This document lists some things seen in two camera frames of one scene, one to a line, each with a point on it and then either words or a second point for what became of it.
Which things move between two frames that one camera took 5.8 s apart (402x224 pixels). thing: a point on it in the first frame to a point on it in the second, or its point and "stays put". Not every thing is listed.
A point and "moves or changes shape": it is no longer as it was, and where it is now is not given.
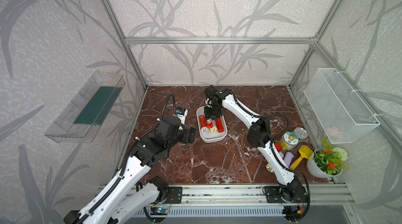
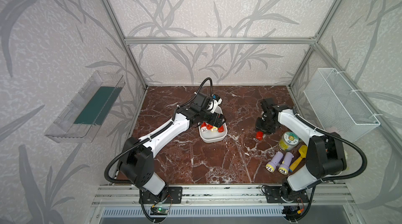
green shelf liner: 98,109 stays put
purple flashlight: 288,158 stays put
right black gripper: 207,115 to 270,130
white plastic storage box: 213,129 stays put
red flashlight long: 220,125 stays put
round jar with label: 290,140 stays put
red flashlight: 278,146 moves or changes shape
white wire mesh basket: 340,113 stays put
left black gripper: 186,138 to 218,123
